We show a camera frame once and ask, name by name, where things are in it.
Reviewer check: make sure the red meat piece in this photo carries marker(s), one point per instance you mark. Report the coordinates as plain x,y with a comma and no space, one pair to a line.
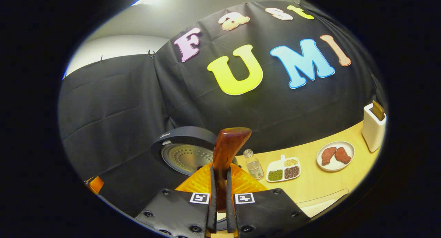
343,155
328,155

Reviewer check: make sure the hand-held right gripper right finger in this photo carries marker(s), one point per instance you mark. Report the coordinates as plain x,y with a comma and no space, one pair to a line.
230,196

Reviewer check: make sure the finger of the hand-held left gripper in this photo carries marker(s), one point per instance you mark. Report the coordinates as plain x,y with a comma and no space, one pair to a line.
95,184

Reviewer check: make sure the black backdrop cloth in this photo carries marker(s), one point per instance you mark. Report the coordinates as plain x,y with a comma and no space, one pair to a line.
120,110

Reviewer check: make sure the dark grey rice cooker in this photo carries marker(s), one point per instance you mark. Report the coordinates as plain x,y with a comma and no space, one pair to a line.
186,138

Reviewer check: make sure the white toaster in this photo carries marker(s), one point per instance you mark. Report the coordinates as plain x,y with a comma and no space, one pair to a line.
372,131

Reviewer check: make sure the white divided bean dish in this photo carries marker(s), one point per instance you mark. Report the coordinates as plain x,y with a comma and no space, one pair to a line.
275,166

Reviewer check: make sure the brown toast slice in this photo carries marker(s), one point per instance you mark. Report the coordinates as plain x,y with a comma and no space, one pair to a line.
378,110

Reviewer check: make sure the white round plate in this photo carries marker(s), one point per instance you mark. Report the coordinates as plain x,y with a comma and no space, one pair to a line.
336,167

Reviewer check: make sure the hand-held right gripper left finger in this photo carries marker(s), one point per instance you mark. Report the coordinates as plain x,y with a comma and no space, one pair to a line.
213,196

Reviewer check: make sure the brown wooden spoon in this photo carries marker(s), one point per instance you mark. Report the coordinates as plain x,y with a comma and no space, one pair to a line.
225,148

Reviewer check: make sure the small clear glass bottle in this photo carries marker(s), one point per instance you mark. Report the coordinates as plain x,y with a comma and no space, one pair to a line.
254,167

